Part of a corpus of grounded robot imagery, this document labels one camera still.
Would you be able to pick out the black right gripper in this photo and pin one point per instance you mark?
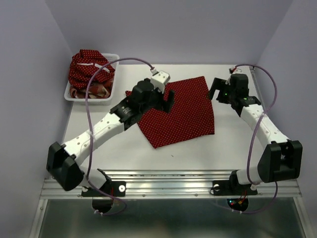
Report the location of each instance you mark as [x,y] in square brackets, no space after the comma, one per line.
[218,84]

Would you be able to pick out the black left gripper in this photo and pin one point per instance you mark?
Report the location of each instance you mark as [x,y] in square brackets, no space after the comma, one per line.
[161,105]

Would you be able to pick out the red polka dot skirt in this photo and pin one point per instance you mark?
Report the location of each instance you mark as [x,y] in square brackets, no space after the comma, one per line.
[85,64]
[191,115]

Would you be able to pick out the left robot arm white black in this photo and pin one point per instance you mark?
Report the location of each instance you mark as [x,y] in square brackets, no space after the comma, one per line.
[65,160]

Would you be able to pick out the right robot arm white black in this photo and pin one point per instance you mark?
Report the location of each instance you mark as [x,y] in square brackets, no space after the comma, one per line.
[281,158]

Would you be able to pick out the red patterned skirt in basket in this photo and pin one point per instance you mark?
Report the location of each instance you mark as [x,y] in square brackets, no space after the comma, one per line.
[96,91]

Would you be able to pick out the white plastic basket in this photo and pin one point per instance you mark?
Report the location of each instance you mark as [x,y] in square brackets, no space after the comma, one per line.
[109,57]

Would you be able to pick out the red polka dot skirt in basket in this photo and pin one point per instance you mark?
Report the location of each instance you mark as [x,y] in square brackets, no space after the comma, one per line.
[85,64]

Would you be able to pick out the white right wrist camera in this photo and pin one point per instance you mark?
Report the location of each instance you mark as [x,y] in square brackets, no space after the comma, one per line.
[234,70]

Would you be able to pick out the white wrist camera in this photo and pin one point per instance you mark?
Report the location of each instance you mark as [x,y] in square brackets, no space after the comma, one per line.
[159,79]
[234,70]

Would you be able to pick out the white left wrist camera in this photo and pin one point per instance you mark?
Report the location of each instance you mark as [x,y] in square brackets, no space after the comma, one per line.
[159,79]

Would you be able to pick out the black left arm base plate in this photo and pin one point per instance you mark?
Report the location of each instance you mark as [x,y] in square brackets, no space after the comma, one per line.
[113,188]

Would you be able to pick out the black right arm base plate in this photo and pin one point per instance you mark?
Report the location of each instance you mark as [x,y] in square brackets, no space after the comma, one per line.
[227,188]

